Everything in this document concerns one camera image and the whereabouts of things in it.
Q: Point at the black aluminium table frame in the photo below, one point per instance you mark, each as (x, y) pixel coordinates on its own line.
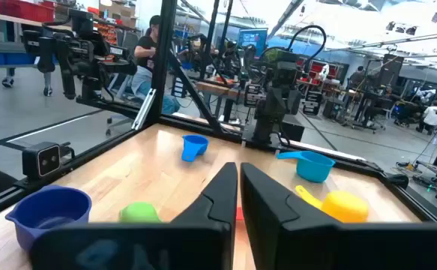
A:
(163, 56)

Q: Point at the silver frame bracket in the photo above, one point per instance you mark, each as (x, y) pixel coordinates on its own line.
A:
(144, 108)

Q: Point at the teal measuring cup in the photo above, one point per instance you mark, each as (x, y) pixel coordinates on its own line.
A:
(313, 167)

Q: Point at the black table-level camera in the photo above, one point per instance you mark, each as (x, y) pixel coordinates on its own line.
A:
(42, 159)

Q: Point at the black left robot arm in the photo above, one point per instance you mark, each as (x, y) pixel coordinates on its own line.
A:
(276, 123)

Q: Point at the person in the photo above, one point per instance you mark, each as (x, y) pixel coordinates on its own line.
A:
(145, 48)
(48, 81)
(357, 77)
(431, 116)

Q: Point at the blue-lit computer monitor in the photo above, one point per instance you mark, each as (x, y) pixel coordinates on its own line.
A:
(253, 40)

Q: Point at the blue measuring cup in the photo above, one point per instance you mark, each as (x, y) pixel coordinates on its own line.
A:
(193, 146)

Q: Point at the green measuring cup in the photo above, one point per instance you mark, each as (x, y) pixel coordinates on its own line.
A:
(139, 213)

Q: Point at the yellow measuring cup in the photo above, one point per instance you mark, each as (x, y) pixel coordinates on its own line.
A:
(345, 208)

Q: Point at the purple measuring cup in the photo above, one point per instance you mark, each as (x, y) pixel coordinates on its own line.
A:
(49, 210)

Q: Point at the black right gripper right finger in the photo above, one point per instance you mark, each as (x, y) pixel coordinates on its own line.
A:
(297, 243)

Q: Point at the red storage bins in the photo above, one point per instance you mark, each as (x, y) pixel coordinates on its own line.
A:
(23, 9)

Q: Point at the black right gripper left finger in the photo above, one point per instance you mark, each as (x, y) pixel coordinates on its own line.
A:
(188, 247)

